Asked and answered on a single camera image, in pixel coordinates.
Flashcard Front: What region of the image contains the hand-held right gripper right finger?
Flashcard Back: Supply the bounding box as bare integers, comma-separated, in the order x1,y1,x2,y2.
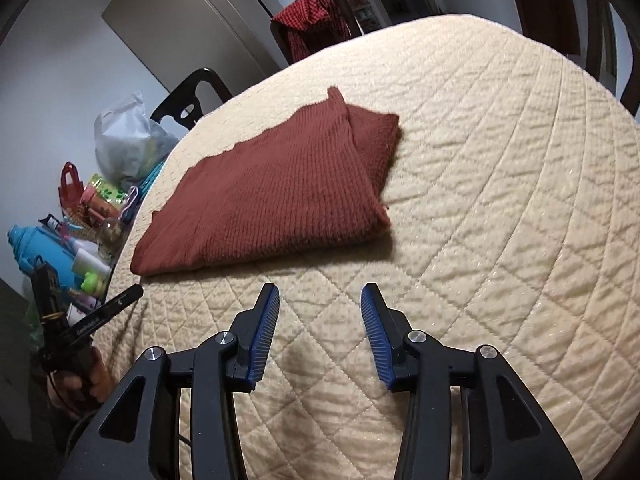
360,282,583,480

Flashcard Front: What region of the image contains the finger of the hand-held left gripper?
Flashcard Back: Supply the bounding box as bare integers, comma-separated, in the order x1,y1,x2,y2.
31,264,67,342
65,284,145,349

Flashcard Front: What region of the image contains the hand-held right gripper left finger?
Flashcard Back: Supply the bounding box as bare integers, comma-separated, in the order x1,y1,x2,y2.
57,282,281,480

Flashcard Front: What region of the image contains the rust brown knit sweater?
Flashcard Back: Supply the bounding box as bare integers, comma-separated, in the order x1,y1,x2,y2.
131,86,401,276

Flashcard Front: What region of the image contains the person's left hand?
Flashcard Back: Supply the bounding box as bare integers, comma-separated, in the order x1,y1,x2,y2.
47,349,114,422

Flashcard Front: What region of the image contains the blue flask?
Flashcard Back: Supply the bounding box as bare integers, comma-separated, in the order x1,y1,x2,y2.
7,225,77,287

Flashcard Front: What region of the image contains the glass jar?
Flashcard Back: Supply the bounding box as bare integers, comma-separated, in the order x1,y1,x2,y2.
97,215,127,257

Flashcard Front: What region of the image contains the blue pouch with pink trim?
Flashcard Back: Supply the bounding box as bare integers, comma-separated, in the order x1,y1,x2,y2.
119,186,141,224

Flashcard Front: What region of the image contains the red gift bag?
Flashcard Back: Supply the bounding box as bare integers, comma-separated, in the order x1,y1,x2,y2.
59,161,84,211

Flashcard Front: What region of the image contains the green leaf print box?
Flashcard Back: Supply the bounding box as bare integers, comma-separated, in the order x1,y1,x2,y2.
87,174,127,207

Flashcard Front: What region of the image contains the teal woven mat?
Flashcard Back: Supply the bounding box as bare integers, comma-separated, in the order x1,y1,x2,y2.
134,159,167,202

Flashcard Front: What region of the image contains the cream quilted blanket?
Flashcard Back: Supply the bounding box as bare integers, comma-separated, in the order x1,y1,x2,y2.
87,12,640,480

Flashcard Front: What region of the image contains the white plastic bag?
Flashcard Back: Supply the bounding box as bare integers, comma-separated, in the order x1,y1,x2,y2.
94,91,180,189

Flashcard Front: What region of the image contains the dark wooden chair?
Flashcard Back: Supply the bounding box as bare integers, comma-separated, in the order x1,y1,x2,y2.
150,67,233,131
582,0,640,116
272,0,364,66

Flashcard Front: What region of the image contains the grey tall cabinet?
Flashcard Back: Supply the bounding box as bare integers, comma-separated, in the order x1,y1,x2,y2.
102,0,282,92

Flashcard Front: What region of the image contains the red checked shirt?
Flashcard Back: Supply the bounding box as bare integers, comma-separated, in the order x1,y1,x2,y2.
271,0,351,63

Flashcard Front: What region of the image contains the brown wooden door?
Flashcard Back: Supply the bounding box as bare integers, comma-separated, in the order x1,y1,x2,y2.
505,0,582,56

